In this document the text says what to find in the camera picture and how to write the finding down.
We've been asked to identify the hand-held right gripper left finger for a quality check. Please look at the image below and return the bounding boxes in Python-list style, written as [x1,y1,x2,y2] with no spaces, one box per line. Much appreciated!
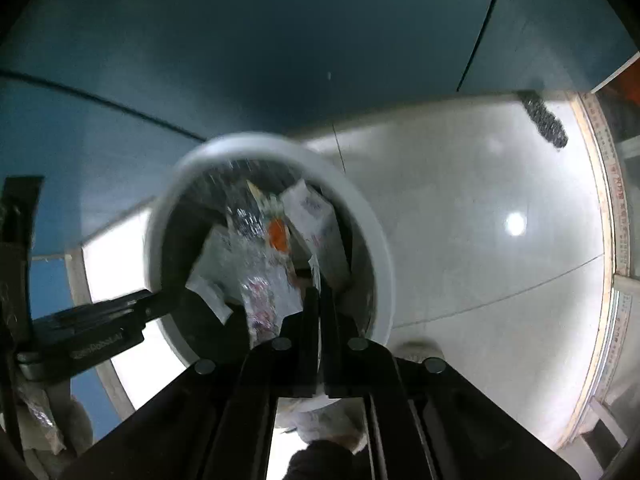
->
[60,287,321,480]

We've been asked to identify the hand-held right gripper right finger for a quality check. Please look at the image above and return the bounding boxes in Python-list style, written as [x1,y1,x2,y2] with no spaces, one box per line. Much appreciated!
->
[321,285,576,480]

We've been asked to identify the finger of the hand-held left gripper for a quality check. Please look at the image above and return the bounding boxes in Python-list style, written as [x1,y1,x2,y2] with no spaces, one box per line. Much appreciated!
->
[31,289,177,345]

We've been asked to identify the clear crinkled wrapper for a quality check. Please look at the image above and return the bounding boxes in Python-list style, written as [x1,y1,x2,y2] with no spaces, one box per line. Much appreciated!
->
[240,260,301,346]

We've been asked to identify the red snack packet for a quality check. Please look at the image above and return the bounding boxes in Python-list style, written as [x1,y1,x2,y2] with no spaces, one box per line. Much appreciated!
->
[267,217,293,253]

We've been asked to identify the white round bin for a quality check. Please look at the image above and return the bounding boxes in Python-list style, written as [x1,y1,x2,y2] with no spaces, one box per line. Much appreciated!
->
[144,132,396,411]

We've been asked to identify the clear plastic packet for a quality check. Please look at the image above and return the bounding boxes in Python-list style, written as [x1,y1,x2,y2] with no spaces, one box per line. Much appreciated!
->
[187,222,261,311]

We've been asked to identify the long pink white box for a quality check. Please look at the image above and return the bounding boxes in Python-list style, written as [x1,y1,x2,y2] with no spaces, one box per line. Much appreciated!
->
[280,180,351,291]

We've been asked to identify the grey fuzzy slipper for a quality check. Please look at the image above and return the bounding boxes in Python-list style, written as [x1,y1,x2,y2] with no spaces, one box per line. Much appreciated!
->
[280,400,368,453]

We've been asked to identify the person's dark trousers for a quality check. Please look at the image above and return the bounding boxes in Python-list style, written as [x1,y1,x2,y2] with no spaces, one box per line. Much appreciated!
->
[287,437,361,480]

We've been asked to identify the door threshold strip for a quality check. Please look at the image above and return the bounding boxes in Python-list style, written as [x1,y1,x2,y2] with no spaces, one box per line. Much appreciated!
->
[575,92,636,451]

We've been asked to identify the blue kitchen cabinet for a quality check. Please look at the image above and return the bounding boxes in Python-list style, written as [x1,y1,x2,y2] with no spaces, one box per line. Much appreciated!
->
[0,0,640,411]

